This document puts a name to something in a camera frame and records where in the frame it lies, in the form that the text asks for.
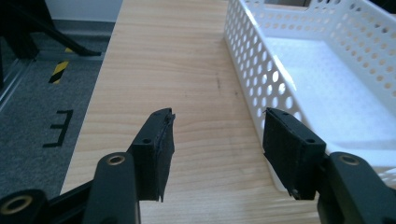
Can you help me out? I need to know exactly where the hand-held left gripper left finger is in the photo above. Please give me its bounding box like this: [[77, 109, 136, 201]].
[[126, 107, 177, 203]]

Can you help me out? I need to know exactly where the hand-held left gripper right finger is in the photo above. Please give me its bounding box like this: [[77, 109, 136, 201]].
[[262, 107, 327, 201]]

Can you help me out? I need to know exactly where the white perforated plastic basket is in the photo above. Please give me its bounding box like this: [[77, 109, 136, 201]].
[[223, 0, 396, 191]]

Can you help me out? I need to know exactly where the black floor tape mark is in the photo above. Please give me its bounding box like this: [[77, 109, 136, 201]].
[[42, 109, 75, 148]]

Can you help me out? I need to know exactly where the yellow black striped floor tape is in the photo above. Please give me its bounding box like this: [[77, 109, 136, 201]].
[[48, 47, 75, 85]]

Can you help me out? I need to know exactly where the black metal stand leg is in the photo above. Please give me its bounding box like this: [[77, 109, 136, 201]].
[[0, 0, 103, 60]]

